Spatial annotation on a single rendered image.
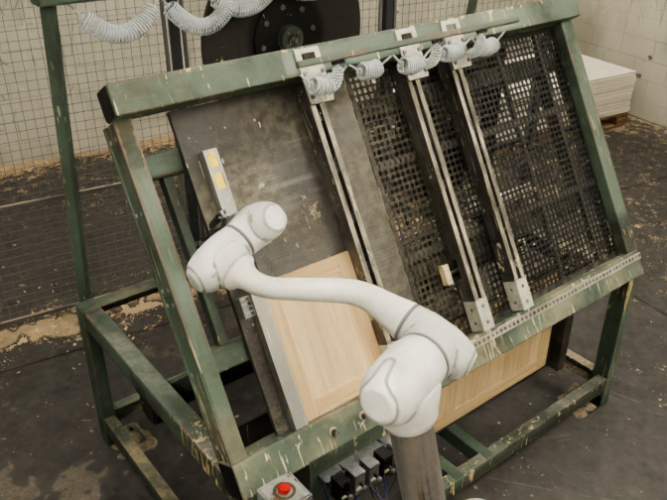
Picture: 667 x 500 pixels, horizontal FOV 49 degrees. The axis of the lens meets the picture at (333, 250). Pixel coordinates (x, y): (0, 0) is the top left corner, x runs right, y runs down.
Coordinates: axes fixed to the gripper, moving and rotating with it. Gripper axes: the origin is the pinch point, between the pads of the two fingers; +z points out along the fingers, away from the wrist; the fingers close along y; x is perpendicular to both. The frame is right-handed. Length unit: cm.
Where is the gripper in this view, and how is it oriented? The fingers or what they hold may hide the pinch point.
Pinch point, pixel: (209, 236)
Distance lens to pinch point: 220.8
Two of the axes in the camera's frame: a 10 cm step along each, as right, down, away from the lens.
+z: -5.3, 1.0, 8.4
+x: 7.9, -3.0, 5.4
